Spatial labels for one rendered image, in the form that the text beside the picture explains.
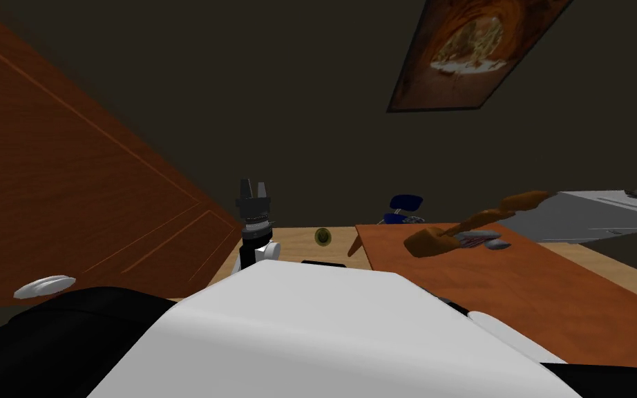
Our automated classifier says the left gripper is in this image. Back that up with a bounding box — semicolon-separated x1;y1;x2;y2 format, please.
235;178;273;223

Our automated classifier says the blue chair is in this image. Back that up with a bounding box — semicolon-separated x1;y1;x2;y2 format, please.
378;193;426;225

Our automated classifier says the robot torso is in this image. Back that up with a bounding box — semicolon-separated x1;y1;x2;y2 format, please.
86;258;582;398

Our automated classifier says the brown wooden door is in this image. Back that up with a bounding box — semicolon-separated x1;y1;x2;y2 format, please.
0;0;243;309

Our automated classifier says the brown wooden table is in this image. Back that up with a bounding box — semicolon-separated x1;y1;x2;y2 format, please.
347;190;637;375

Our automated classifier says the white door handle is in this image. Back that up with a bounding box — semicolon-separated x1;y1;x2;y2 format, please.
12;274;77;301

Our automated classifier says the orange framed wall picture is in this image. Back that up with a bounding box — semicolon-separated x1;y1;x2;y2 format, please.
386;0;575;114

